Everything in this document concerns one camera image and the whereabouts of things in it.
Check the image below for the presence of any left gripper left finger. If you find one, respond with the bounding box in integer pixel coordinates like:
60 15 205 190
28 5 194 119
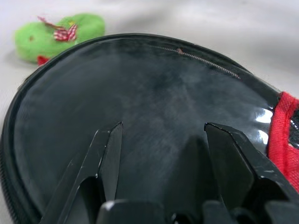
39 121 124 224

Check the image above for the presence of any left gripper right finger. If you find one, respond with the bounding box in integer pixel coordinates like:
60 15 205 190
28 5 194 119
204 122 299 211

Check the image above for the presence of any black and red paddle case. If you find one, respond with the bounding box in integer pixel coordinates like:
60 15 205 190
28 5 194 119
0 32 299 224

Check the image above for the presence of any black table tennis paddle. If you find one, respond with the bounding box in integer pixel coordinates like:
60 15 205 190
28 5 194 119
14 41 278 206

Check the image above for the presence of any green plush toy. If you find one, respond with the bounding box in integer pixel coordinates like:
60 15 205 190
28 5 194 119
14 13 106 67

